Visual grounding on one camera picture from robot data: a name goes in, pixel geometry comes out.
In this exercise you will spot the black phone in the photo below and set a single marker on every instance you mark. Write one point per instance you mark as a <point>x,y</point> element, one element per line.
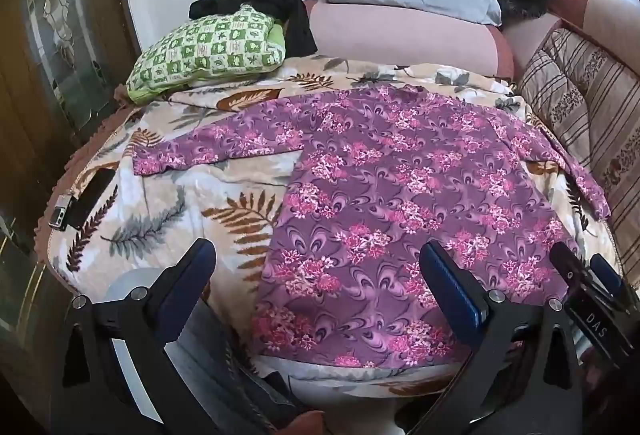
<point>92,195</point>

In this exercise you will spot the wooden door with glass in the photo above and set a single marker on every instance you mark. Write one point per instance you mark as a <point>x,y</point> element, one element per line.
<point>30,115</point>

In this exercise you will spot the pink maroon cushion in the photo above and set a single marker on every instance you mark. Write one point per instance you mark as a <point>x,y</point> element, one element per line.
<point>610,15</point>

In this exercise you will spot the purple floral shirt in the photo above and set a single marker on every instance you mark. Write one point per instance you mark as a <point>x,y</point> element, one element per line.
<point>375,215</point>

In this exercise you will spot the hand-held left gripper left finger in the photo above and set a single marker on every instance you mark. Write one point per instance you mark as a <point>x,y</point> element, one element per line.
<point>187,285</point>

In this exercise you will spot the pink bolster cushion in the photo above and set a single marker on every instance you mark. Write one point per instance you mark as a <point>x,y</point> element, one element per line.
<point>400,40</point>

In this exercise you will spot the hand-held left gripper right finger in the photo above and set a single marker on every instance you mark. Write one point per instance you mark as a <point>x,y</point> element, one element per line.
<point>452,282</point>

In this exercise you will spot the small white device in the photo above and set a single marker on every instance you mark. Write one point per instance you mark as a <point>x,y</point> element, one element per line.
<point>60,212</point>

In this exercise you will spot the leaf print blanket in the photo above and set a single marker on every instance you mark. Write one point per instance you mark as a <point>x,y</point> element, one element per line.
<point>175,195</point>

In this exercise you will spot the green checkered pillow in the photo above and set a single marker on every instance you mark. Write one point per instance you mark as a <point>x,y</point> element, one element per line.
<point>200,50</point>

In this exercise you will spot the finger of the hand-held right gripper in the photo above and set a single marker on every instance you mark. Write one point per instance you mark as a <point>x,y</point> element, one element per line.
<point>570,267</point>
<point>607,275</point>

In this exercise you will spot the person's jeans leg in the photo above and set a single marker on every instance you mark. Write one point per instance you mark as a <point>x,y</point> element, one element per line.
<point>215,365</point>

